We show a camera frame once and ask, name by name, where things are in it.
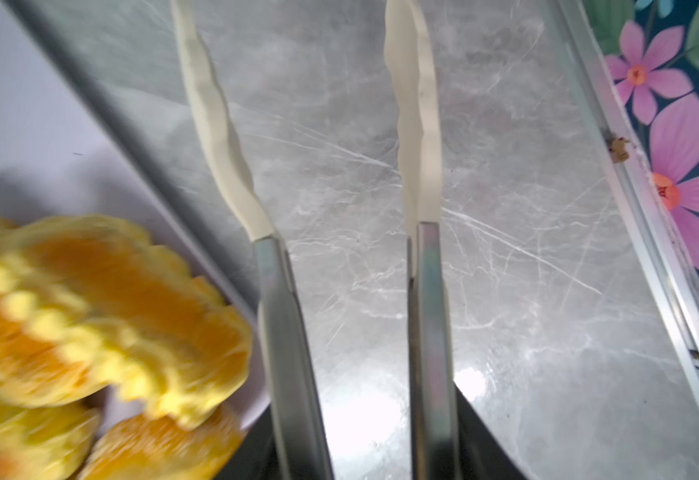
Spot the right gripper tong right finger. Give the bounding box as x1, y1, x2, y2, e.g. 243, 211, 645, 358
383, 1, 461, 479

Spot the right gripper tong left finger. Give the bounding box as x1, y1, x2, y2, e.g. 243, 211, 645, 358
171, 1, 334, 479

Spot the twisted fake bread stick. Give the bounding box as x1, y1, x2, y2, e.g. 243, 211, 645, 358
0, 215, 254, 429

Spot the round fake bun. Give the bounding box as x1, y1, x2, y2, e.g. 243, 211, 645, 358
79, 405, 245, 480

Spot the small striped fake bun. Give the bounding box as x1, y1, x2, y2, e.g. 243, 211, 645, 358
0, 397, 101, 479

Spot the lavender plastic tray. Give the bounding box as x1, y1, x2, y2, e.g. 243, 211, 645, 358
0, 0, 270, 433

